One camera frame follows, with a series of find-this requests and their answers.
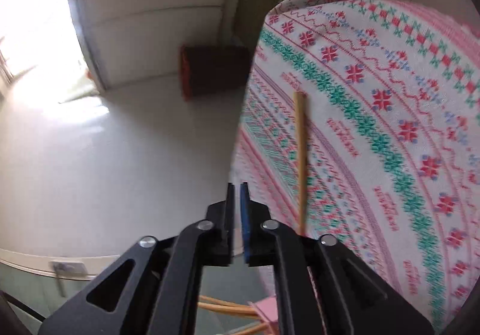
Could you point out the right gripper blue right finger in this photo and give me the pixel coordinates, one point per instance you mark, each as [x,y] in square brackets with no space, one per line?
[245,206]

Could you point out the patterned red green tablecloth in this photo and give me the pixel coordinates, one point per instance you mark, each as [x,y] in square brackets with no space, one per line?
[392,120]

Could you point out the dark red-rimmed waste bin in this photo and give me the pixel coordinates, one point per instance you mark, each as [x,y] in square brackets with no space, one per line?
[211,69]

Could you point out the door handle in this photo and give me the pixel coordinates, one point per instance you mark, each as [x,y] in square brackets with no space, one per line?
[75,271]

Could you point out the pink perforated utensil holder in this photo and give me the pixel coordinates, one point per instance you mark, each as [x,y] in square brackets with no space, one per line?
[267,310]

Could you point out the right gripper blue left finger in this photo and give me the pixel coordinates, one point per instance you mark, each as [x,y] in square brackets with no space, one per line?
[229,215]

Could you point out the wooden chopstick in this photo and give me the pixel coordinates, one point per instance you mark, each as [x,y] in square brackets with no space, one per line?
[242,311]
[206,299]
[301,138]

